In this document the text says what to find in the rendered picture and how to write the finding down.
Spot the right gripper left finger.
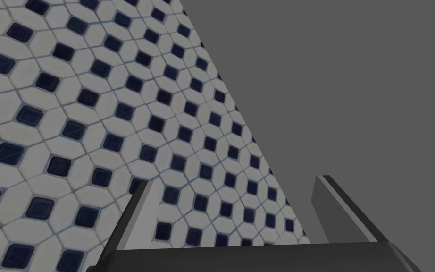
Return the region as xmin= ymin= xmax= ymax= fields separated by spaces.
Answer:
xmin=106 ymin=180 xmax=161 ymax=251

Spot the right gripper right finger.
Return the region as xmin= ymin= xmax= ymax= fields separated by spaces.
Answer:
xmin=311 ymin=175 xmax=390 ymax=244

